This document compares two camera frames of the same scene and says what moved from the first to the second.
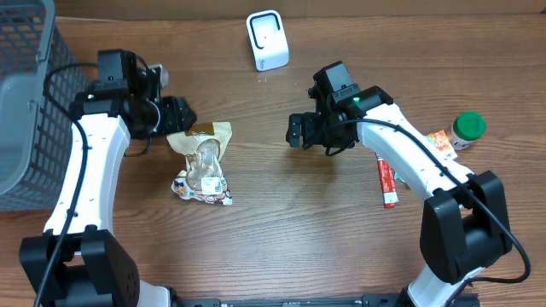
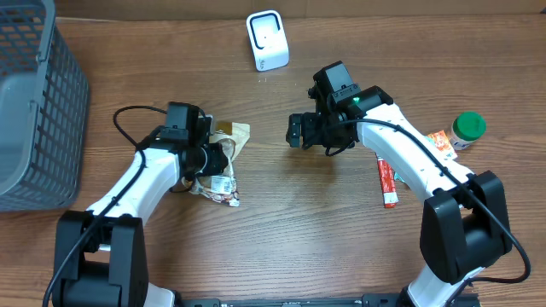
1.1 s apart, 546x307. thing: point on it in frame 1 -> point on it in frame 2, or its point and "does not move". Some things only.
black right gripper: x=310 y=123 does not move
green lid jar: x=467 y=127 does not move
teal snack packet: x=397 y=176 does not move
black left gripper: x=171 y=114 -> x=217 y=159
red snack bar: x=387 y=182 does not move
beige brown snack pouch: x=203 y=145 -> x=232 y=136
